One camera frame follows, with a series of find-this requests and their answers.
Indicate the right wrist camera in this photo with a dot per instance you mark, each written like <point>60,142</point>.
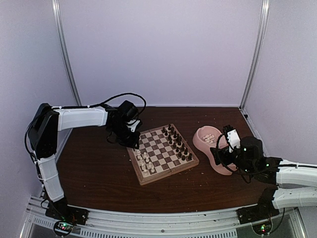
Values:
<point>232,138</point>

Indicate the right aluminium frame post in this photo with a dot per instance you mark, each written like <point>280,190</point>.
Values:
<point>257,51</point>

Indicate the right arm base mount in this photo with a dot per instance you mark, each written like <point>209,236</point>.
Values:
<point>256,213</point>

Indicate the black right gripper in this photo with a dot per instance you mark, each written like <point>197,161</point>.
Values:
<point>220,153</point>

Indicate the wooden chess board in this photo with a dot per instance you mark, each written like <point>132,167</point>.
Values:
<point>151,144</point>

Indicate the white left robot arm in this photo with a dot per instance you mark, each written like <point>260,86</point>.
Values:
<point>51,127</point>

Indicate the circuit board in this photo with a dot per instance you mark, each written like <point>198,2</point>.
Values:
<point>62,228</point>
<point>262,228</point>

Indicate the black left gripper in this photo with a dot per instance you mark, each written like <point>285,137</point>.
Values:
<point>132,143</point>

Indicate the right circuit board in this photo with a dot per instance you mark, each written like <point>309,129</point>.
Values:
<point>262,228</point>

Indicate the dark chess pieces row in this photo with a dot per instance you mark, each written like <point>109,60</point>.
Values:
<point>174,148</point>

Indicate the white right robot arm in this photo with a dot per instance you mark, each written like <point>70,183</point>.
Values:
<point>295,183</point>

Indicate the aluminium front rail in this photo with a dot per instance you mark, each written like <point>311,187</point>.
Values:
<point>110,224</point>

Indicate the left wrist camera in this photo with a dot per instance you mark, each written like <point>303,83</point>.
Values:
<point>134,124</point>

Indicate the aluminium frame post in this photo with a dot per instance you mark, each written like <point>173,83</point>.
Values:
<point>65,55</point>
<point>257,51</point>

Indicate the left aluminium frame post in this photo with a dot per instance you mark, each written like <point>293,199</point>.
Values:
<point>65,55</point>

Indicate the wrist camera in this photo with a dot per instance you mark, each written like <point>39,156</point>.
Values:
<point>134,124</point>
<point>232,138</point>

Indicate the pink double pet bowl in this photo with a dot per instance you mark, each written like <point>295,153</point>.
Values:
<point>208,149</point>

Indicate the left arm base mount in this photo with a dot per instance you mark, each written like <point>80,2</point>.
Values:
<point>77,216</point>

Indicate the left circuit board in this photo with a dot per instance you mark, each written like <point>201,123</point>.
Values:
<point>62,228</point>

